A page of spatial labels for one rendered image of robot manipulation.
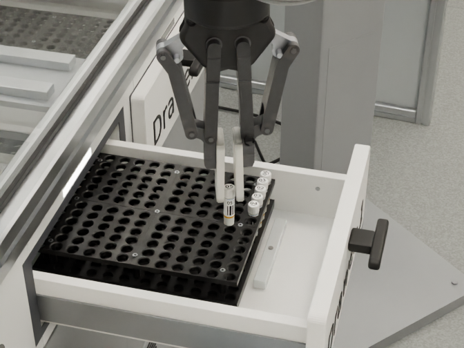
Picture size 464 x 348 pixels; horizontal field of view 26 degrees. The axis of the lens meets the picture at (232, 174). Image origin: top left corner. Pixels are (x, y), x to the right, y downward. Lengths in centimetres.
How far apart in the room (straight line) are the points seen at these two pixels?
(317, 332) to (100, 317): 23
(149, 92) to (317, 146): 88
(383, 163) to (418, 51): 32
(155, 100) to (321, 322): 45
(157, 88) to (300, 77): 79
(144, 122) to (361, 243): 35
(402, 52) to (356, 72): 77
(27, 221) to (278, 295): 28
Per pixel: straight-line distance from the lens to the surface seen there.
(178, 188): 112
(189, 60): 133
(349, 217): 104
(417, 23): 275
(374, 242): 104
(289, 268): 111
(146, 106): 124
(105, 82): 114
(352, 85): 205
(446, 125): 290
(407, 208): 257
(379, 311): 223
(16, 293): 100
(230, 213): 101
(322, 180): 115
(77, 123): 107
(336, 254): 99
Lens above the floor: 158
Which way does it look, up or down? 37 degrees down
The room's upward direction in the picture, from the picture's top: straight up
